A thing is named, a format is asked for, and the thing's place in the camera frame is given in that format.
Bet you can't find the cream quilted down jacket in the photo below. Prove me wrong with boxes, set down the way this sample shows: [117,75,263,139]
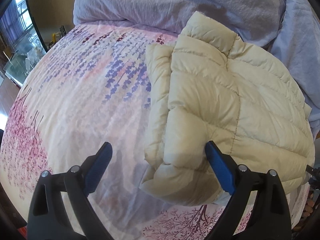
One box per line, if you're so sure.
[140,12,315,206]

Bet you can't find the lavender crumpled duvet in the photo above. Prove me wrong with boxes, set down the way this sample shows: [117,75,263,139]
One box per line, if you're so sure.
[73,0,319,131]

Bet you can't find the pink floral bed sheet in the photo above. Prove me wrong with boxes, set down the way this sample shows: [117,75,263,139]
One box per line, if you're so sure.
[0,22,312,240]

